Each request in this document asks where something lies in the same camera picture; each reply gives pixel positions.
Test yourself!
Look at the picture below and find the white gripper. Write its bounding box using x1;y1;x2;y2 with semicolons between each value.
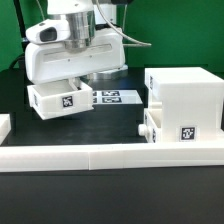
25;28;125;90

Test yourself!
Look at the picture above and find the white drawer tray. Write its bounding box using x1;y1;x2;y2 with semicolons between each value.
27;79;93;120
138;109;161;143

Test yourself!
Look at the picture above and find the white front drawer tray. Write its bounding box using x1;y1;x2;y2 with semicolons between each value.
138;109;161;143

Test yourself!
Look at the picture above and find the black cable with connector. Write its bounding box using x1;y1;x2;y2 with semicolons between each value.
9;53;28;70

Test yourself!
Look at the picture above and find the fiducial marker sheet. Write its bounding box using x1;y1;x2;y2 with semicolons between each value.
93;90;142;105

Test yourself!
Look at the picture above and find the white thin cable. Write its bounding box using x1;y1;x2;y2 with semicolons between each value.
35;0;48;19

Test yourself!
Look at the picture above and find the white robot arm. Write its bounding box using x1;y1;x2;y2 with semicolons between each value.
25;0;125;84

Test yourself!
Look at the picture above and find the black vertical pole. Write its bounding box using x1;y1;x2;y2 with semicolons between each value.
13;0;29;43

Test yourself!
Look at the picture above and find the white drawer cabinet box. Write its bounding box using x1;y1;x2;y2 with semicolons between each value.
144;67;224;142

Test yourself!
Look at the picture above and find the white U-shaped fence wall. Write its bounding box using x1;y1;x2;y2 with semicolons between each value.
0;114;224;172

